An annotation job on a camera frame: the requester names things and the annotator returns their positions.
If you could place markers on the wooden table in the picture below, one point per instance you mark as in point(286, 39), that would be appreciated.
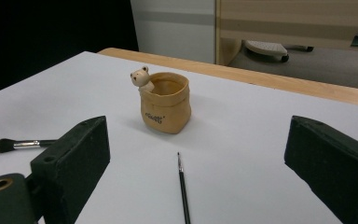
point(261, 78)

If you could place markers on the tan bear pen holder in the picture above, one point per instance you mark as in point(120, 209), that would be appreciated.
point(167, 109)

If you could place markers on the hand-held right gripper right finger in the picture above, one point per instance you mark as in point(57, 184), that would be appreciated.
point(338, 161)

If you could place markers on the white table sheet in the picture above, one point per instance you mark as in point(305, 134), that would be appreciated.
point(236, 143)

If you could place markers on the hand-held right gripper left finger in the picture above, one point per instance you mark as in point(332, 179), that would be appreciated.
point(74, 161)

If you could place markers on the light wooden desk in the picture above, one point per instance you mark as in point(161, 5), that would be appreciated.
point(292, 18)

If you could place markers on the black makeup brush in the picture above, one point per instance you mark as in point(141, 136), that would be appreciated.
point(6, 145)

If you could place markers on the chair base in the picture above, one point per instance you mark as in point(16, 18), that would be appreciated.
point(265, 48)

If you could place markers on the thin black paintbrush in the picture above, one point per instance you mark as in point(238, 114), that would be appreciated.
point(183, 189)

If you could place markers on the white cabinet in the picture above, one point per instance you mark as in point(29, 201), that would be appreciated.
point(174, 40)

